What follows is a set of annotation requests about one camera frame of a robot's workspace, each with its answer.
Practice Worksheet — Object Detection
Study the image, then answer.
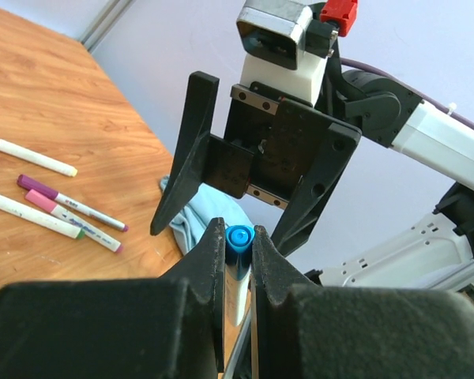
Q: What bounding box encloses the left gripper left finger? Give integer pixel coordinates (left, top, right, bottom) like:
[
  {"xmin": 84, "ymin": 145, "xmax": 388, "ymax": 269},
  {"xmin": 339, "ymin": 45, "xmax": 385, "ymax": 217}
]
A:
[{"xmin": 0, "ymin": 218, "xmax": 225, "ymax": 378}]

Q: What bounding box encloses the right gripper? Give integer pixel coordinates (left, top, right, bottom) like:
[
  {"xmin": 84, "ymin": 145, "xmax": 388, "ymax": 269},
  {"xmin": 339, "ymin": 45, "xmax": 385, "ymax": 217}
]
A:
[{"xmin": 150, "ymin": 71, "xmax": 362, "ymax": 257}]

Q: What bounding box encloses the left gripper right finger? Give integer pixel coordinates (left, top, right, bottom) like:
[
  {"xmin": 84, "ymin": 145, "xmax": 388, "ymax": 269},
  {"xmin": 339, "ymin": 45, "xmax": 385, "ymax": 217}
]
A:
[{"xmin": 251, "ymin": 226, "xmax": 474, "ymax": 378}]

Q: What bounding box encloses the light blue marker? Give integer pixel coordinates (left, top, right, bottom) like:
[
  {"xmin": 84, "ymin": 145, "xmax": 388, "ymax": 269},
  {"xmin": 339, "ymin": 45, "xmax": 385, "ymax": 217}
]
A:
[{"xmin": 225, "ymin": 225, "xmax": 254, "ymax": 326}]

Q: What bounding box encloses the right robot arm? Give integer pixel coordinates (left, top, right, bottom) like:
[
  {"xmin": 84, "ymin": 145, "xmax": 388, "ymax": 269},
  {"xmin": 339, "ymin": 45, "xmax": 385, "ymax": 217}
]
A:
[{"xmin": 150, "ymin": 65, "xmax": 474, "ymax": 291}]

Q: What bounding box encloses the light blue cloth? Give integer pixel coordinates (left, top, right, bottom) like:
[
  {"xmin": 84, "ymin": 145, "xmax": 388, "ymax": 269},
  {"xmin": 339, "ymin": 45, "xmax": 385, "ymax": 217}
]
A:
[{"xmin": 169, "ymin": 184, "xmax": 254, "ymax": 255}]

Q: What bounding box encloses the magenta cap marker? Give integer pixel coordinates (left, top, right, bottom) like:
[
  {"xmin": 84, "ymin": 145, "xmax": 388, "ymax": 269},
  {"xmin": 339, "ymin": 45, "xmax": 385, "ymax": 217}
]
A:
[{"xmin": 17, "ymin": 174, "xmax": 129, "ymax": 232}]

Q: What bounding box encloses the green cap white marker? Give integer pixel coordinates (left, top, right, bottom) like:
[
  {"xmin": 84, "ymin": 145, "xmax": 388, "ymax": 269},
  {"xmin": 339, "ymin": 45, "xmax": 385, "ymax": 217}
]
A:
[{"xmin": 0, "ymin": 194, "xmax": 85, "ymax": 240}]

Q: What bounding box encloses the pale pink cap marker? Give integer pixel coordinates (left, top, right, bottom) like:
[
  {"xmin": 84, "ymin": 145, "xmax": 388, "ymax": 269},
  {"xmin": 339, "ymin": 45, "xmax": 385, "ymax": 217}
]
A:
[{"xmin": 0, "ymin": 138, "xmax": 77, "ymax": 177}]

